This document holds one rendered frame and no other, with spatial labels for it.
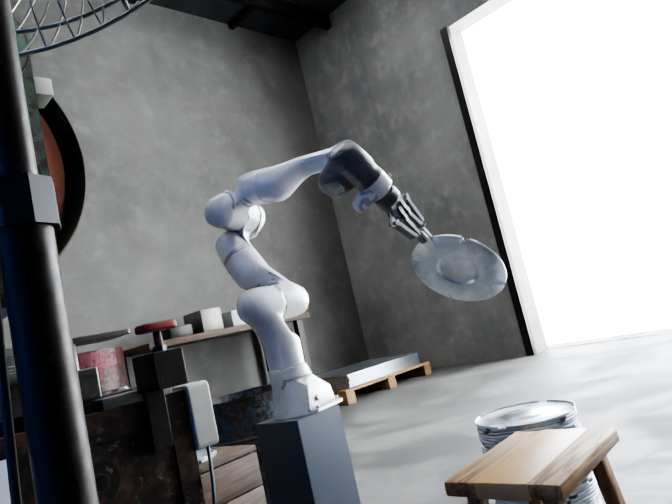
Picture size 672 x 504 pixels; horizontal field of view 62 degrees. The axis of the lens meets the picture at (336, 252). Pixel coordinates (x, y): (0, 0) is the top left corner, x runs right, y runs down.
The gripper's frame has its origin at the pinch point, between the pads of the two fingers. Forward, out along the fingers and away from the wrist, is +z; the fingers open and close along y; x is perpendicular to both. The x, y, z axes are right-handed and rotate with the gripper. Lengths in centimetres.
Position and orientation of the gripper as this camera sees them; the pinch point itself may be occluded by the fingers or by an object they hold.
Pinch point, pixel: (426, 238)
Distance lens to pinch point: 166.9
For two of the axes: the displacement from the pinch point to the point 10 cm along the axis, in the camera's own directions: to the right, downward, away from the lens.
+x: -6.5, 2.6, 7.1
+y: 3.5, -7.3, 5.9
